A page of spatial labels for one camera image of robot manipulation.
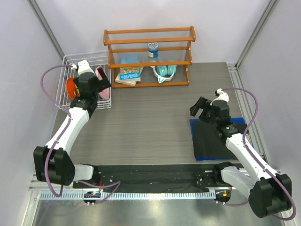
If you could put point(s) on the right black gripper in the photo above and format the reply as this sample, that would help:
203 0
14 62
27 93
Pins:
201 104

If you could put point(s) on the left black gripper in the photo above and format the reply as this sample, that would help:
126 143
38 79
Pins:
103 83

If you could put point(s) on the pink plate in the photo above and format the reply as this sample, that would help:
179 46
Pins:
100 73

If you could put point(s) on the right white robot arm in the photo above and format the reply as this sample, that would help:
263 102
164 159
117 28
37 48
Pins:
267 191

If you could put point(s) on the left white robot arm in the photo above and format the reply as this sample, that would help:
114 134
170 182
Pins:
52 161

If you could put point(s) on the lower paperback book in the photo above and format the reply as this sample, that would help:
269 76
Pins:
130 83

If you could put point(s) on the colourful paperback book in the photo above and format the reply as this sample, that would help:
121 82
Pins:
130 74

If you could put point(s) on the orange plate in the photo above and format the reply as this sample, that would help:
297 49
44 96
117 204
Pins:
71 89

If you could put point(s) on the black cloth mat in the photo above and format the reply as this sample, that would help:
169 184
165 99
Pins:
229 130

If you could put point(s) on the clear bottle blue cap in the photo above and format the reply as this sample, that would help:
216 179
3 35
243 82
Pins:
153 52

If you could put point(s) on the orange wooden shelf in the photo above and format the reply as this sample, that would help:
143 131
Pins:
164 53

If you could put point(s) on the white wire dish rack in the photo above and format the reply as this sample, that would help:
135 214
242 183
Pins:
95 59

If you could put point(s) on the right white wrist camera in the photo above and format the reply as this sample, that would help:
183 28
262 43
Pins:
220 96

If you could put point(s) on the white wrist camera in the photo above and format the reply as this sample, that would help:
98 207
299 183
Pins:
82 67
220 96

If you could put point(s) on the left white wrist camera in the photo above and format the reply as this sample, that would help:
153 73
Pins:
82 67

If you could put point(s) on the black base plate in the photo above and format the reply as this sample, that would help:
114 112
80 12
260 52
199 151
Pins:
169 178

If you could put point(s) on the white slotted cable duct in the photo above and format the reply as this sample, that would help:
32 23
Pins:
92 195

